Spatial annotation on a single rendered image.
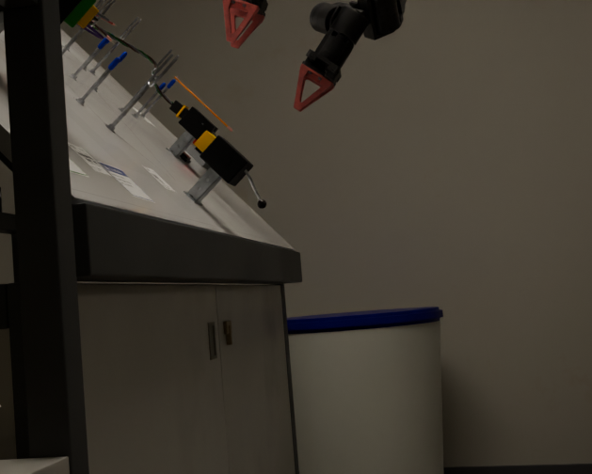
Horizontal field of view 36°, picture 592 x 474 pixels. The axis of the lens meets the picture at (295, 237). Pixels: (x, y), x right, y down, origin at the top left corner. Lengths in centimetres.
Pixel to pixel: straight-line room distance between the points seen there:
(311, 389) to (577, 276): 108
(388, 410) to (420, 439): 15
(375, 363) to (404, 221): 82
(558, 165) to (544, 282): 41
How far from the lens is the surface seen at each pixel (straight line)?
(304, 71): 167
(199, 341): 128
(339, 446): 277
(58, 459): 73
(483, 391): 337
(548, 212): 334
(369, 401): 274
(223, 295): 143
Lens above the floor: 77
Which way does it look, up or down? 4 degrees up
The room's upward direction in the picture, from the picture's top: 5 degrees counter-clockwise
